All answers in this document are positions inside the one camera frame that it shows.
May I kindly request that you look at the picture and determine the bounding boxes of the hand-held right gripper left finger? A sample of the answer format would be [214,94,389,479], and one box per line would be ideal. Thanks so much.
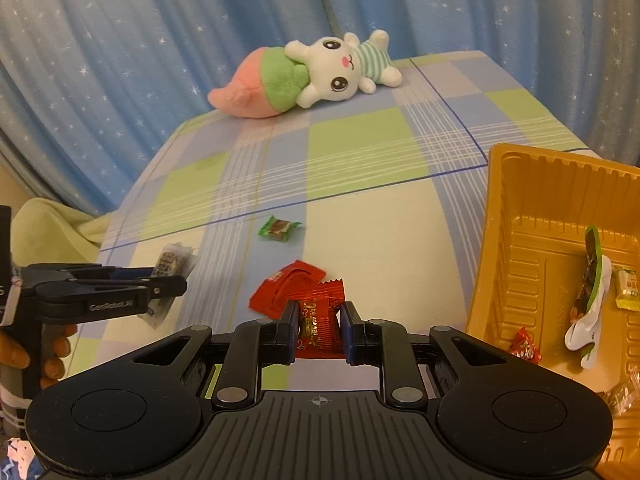
[131,300,300,408]

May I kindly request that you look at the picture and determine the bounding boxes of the flat red snack packet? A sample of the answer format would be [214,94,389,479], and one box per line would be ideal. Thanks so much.
[249,260,327,317]

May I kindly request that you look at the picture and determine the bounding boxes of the dark printed snack packet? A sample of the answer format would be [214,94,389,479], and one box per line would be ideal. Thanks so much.
[142,242,200,330]

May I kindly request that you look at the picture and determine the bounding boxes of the yellow green blanket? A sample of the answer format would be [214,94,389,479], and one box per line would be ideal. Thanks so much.
[10,197,118,266]

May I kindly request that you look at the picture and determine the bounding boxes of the orange plastic tray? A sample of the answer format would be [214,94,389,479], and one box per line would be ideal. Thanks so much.
[465,142,640,480]

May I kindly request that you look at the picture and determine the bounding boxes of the brown candy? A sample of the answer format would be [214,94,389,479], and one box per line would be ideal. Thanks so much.
[597,365,640,418]

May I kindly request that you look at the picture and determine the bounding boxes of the person's printed clothing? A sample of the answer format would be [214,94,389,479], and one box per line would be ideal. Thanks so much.
[0,390,48,480]

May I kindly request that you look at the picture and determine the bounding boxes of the person's left hand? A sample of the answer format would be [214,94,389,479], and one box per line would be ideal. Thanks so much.
[0,324,79,391]

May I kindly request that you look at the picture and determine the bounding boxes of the small red wrapped candy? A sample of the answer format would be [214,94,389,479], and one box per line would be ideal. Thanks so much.
[507,326,544,365]

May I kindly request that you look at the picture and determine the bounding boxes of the blue starry curtain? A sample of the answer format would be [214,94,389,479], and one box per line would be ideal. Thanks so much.
[0,0,640,221]

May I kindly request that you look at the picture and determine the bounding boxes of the silver white snack bag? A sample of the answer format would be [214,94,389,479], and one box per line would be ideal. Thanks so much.
[564,226,612,368]

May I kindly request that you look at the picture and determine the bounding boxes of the yellow green candy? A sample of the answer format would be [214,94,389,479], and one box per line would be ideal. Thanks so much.
[614,267,640,311]

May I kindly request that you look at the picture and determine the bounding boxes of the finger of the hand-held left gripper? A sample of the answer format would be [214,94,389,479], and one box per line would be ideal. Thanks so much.
[36,275,189,324]
[20,265,157,289]

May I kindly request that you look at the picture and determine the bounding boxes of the red candy with gold print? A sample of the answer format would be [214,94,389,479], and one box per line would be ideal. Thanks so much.
[295,280,347,359]

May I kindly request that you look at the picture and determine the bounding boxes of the white rabbit carrot plush toy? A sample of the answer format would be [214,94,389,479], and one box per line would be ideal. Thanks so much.
[207,30,403,120]

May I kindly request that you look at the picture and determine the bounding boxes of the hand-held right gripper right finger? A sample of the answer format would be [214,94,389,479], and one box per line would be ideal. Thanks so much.
[339,301,511,408]

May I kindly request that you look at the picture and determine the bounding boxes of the plaid bed sheet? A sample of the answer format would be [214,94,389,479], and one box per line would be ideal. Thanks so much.
[65,50,596,401]

